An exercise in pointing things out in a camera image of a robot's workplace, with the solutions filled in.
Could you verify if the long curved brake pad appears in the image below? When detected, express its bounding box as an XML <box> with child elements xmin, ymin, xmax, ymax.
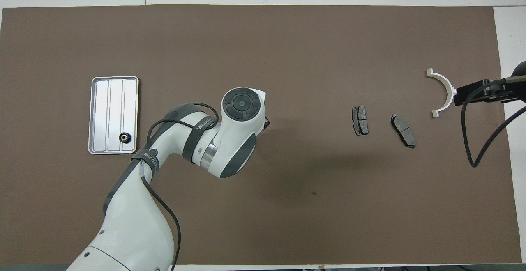
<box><xmin>390</xmin><ymin>114</ymin><xmax>417</xmax><ymax>149</ymax></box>

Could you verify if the brown table mat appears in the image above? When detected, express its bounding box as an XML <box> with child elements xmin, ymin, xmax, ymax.
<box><xmin>0</xmin><ymin>4</ymin><xmax>522</xmax><ymax>265</ymax></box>

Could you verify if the short rectangular brake pad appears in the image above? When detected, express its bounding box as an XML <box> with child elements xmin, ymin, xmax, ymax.
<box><xmin>352</xmin><ymin>106</ymin><xmax>369</xmax><ymax>136</ymax></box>

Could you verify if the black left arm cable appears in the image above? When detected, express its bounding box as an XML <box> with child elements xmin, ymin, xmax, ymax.
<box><xmin>140</xmin><ymin>102</ymin><xmax>221</xmax><ymax>271</ymax></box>

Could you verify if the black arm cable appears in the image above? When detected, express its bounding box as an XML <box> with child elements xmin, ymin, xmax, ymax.
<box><xmin>461</xmin><ymin>75</ymin><xmax>526</xmax><ymax>168</ymax></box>
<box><xmin>140</xmin><ymin>102</ymin><xmax>221</xmax><ymax>271</ymax></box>

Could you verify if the white half-ring bracket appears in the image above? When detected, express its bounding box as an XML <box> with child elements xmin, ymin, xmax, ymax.
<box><xmin>426</xmin><ymin>68</ymin><xmax>457</xmax><ymax>118</ymax></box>

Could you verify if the silver metal tray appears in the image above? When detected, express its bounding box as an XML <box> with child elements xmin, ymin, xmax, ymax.
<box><xmin>88</xmin><ymin>76</ymin><xmax>139</xmax><ymax>155</ymax></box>

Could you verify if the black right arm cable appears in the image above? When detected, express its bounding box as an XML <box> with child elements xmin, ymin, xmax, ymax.
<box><xmin>461</xmin><ymin>75</ymin><xmax>526</xmax><ymax>168</ymax></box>

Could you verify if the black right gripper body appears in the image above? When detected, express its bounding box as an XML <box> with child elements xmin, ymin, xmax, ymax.
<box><xmin>488</xmin><ymin>61</ymin><xmax>526</xmax><ymax>104</ymax></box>

